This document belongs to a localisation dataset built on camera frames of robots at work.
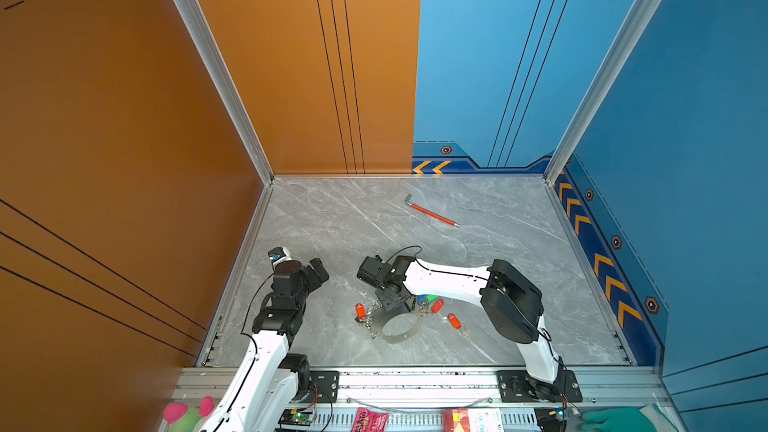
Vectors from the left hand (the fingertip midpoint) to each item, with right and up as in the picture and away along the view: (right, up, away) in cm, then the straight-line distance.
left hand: (308, 264), depth 84 cm
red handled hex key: (+37, +14, +25) cm, 47 cm away
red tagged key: (+42, -16, -1) cm, 45 cm away
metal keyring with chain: (+24, -18, -1) cm, 30 cm away
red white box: (+42, -31, -18) cm, 55 cm away
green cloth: (+76, -32, -16) cm, 84 cm away
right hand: (+23, -11, +3) cm, 26 cm away
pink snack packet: (+18, -33, -16) cm, 41 cm away
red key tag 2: (+37, -12, +3) cm, 39 cm away
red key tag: (+14, -14, +2) cm, 20 cm away
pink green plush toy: (-23, -30, -19) cm, 42 cm away
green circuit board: (+1, -34, -14) cm, 36 cm away
